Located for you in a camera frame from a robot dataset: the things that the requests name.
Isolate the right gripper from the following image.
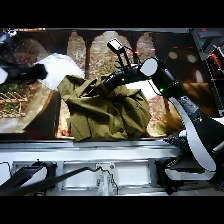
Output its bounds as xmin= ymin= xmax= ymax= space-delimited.
xmin=103 ymin=65 xmax=143 ymax=91

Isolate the olive green shirt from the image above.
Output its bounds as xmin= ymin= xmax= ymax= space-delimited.
xmin=57 ymin=74 xmax=152 ymax=143

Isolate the white garment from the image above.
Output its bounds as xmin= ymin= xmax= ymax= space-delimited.
xmin=34 ymin=52 xmax=86 ymax=92

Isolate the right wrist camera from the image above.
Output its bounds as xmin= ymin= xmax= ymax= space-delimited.
xmin=106 ymin=37 xmax=141 ymax=73

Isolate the silver frame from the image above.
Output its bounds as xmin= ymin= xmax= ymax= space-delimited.
xmin=0 ymin=137 xmax=224 ymax=197

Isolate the black cable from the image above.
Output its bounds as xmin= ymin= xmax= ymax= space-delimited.
xmin=0 ymin=166 xmax=120 ymax=197

